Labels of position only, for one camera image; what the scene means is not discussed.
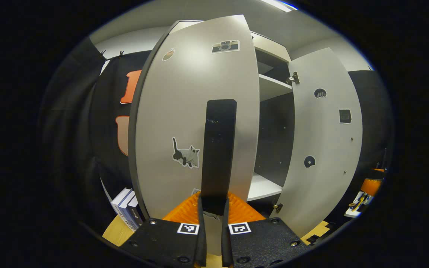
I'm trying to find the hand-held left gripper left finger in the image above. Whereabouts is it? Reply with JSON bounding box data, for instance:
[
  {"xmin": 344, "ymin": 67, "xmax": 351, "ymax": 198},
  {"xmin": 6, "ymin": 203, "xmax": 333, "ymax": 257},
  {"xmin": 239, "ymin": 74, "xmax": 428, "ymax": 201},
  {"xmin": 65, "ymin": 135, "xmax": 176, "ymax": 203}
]
[{"xmin": 120, "ymin": 192, "xmax": 207, "ymax": 268}]

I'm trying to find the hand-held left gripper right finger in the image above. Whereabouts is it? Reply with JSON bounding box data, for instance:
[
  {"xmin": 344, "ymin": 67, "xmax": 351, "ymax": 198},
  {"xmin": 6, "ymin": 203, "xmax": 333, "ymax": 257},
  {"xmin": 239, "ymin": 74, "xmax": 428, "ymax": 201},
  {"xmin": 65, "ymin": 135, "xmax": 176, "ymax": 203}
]
[{"xmin": 221, "ymin": 192, "xmax": 310, "ymax": 268}]

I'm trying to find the beige cabinet door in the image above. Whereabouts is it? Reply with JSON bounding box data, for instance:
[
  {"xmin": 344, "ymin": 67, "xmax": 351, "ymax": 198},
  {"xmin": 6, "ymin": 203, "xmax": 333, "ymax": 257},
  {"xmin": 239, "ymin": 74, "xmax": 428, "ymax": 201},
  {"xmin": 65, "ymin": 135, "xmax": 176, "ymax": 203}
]
[
  {"xmin": 268, "ymin": 48, "xmax": 363, "ymax": 239},
  {"xmin": 128, "ymin": 15, "xmax": 260, "ymax": 255}
]

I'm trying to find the beige double-door shoe cabinet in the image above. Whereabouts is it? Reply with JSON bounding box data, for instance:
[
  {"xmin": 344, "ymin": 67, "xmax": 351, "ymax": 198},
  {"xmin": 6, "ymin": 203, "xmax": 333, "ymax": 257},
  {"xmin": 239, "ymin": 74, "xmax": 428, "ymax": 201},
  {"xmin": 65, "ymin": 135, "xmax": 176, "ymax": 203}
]
[{"xmin": 128, "ymin": 15, "xmax": 363, "ymax": 239}]

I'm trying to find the white cabinet shelf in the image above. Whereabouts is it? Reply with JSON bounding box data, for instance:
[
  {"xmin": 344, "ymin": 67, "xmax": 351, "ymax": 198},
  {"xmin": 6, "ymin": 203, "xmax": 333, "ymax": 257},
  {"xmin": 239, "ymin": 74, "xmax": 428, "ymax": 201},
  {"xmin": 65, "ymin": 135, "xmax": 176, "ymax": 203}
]
[
  {"xmin": 258, "ymin": 74, "xmax": 293, "ymax": 101},
  {"xmin": 247, "ymin": 172, "xmax": 283, "ymax": 201}
]

